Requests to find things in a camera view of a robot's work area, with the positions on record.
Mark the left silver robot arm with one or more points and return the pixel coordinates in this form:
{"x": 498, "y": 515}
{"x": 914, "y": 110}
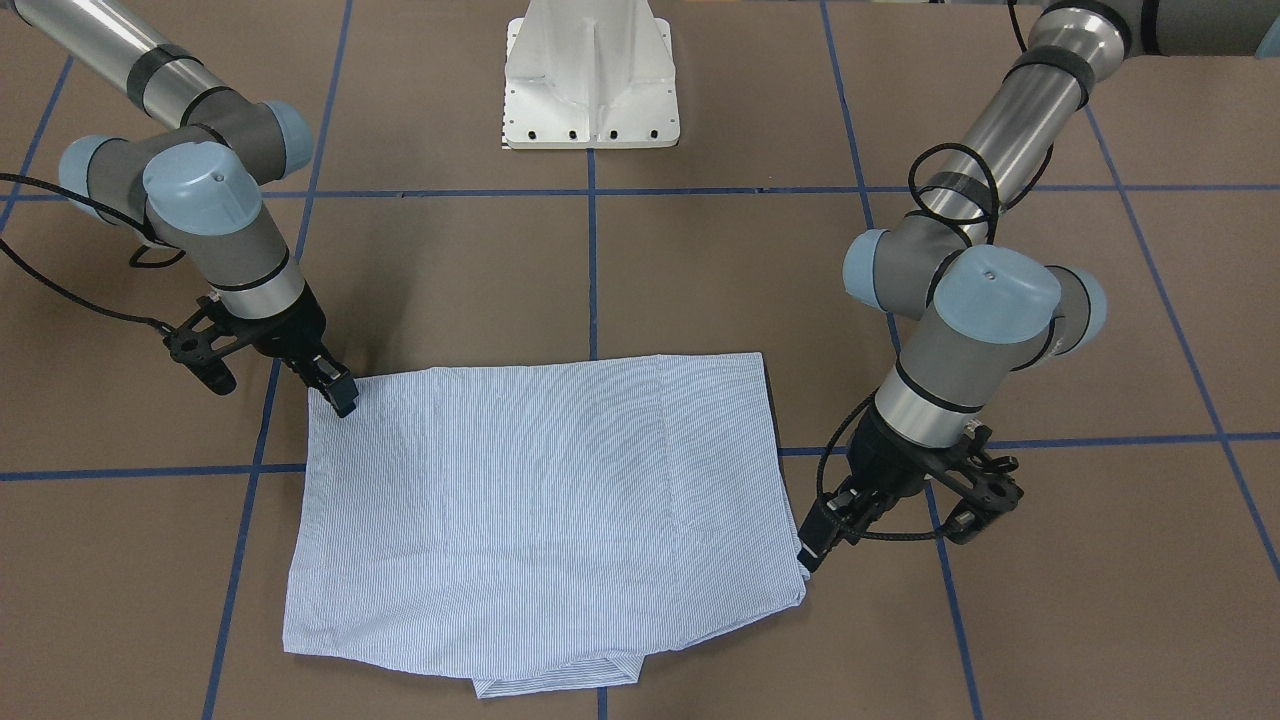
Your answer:
{"x": 982, "y": 308}

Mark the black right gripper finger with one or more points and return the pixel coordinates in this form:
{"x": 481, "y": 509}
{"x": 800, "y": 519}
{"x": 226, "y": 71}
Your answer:
{"x": 319, "y": 370}

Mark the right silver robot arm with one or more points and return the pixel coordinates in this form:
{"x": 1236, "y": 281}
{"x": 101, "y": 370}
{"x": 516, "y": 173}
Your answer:
{"x": 196, "y": 189}

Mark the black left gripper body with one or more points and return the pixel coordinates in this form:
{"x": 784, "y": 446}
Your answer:
{"x": 884, "y": 462}

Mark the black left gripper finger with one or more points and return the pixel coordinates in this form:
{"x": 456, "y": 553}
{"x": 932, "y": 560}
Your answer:
{"x": 822, "y": 529}

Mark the white camera pillar base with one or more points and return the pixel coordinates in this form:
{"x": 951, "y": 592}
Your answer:
{"x": 590, "y": 75}

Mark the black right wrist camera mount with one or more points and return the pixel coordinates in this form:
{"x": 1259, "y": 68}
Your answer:
{"x": 201, "y": 343}

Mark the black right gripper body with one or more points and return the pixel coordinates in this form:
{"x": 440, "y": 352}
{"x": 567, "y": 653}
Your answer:
{"x": 297, "y": 331}

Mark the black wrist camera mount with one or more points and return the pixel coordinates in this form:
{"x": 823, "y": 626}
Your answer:
{"x": 201, "y": 343}
{"x": 982, "y": 482}

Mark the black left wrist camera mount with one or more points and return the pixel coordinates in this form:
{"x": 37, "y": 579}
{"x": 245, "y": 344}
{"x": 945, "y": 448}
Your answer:
{"x": 982, "y": 482}

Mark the light blue striped shirt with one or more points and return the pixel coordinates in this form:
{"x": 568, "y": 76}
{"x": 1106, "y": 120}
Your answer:
{"x": 542, "y": 528}

